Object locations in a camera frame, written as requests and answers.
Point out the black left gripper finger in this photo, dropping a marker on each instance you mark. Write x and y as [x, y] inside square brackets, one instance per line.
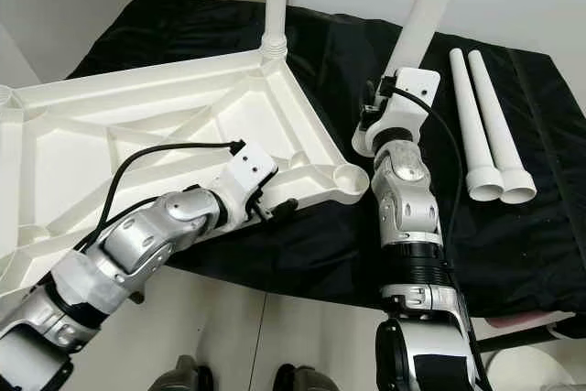
[285, 208]

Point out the white plastic table top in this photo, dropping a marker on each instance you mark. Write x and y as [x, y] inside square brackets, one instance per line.
[110, 144]

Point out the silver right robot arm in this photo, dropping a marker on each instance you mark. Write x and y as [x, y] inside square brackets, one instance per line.
[407, 190]

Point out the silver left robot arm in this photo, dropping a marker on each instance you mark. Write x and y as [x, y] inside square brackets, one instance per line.
[146, 235]

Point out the dark robot right foot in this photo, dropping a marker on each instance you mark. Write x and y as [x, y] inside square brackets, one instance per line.
[304, 380]

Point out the dark robot foot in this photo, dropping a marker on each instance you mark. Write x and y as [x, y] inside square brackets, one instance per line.
[304, 380]
[181, 374]

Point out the dark robot left foot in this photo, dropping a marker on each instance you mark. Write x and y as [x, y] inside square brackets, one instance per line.
[181, 374]

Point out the black table cloth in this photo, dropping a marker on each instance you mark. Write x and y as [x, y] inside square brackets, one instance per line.
[513, 254]

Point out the white round floor fan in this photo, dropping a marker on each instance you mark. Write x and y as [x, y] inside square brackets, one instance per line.
[531, 371]

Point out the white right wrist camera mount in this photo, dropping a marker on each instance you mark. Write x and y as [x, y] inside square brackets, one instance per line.
[412, 98]

